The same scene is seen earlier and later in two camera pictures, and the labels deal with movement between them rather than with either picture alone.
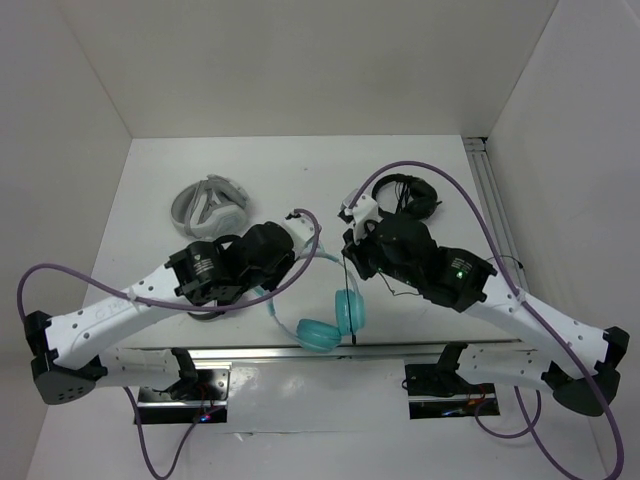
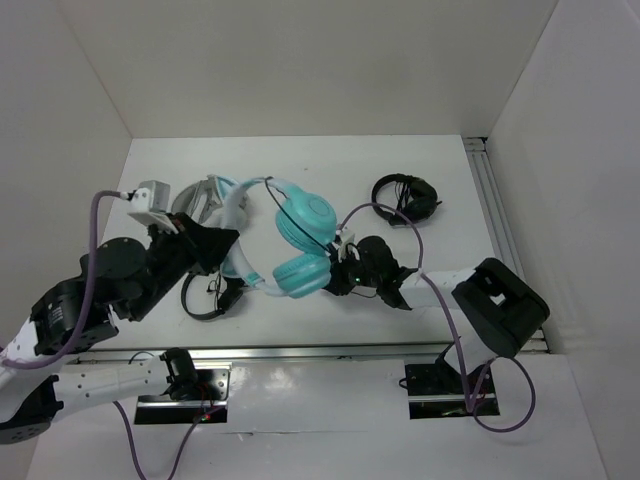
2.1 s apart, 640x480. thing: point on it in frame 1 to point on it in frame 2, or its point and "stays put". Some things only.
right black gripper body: [368, 255] to [346, 275]
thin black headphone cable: [391, 290] to [279, 190]
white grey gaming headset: [211, 208] stays put
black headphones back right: [415, 198] stays put
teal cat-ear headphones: [350, 312] to [305, 225]
